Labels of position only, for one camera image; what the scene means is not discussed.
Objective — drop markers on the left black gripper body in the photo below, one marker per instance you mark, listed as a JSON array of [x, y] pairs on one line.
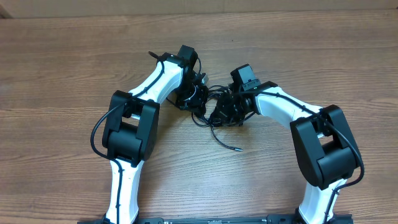
[[190, 97]]

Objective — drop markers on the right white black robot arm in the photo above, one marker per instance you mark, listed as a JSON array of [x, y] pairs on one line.
[[327, 154]]

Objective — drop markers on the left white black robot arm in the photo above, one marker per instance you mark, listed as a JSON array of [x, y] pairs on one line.
[[126, 134]]

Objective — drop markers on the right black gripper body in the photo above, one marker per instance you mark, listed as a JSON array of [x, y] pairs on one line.
[[222, 111]]

